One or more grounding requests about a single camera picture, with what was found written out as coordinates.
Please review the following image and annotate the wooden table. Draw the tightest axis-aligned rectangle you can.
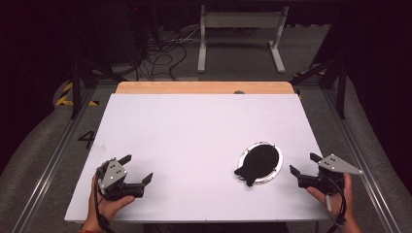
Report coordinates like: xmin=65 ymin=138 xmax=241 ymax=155
xmin=115 ymin=81 xmax=295 ymax=95

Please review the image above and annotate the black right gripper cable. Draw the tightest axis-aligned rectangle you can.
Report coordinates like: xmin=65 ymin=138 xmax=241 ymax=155
xmin=325 ymin=179 xmax=348 ymax=233

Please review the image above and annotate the white metal table frame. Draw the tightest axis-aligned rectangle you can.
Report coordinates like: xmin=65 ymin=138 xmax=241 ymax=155
xmin=197 ymin=4 xmax=290 ymax=74

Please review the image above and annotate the person's right hand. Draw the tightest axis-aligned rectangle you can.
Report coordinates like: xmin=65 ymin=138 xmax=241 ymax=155
xmin=305 ymin=173 xmax=356 ymax=225

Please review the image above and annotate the aluminium floor rail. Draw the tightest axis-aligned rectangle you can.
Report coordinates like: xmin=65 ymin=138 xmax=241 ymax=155
xmin=11 ymin=86 xmax=98 ymax=233
xmin=324 ymin=88 xmax=402 ymax=233

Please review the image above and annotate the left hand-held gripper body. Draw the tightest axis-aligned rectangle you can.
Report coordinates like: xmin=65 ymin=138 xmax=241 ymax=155
xmin=95 ymin=157 xmax=146 ymax=202

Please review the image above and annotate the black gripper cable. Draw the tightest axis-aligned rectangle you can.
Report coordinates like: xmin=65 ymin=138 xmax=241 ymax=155
xmin=325 ymin=179 xmax=348 ymax=233
xmin=93 ymin=173 xmax=116 ymax=233

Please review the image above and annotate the person's left hand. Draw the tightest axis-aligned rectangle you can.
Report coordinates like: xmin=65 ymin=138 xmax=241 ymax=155
xmin=85 ymin=174 xmax=136 ymax=232

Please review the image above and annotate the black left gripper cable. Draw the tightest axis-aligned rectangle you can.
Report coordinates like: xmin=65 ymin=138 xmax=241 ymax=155
xmin=93 ymin=173 xmax=116 ymax=233

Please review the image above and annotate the white board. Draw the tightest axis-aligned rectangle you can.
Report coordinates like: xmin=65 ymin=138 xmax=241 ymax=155
xmin=63 ymin=93 xmax=330 ymax=224

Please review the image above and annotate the oval silver picture frame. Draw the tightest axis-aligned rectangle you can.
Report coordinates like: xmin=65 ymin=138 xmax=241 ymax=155
xmin=233 ymin=141 xmax=284 ymax=187

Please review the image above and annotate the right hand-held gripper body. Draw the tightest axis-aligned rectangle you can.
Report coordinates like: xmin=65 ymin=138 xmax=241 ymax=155
xmin=296 ymin=153 xmax=363 ymax=196

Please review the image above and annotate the black metal stand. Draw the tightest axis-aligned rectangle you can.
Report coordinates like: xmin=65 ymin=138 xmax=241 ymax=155
xmin=290 ymin=57 xmax=349 ymax=120
xmin=69 ymin=9 xmax=127 ymax=119

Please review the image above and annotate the yellow black floor tape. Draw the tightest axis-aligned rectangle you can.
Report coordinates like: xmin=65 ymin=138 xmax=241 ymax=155
xmin=55 ymin=82 xmax=100 ymax=107

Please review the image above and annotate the bundle of floor cables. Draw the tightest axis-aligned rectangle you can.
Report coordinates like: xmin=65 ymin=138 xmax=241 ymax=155
xmin=135 ymin=27 xmax=202 ymax=82

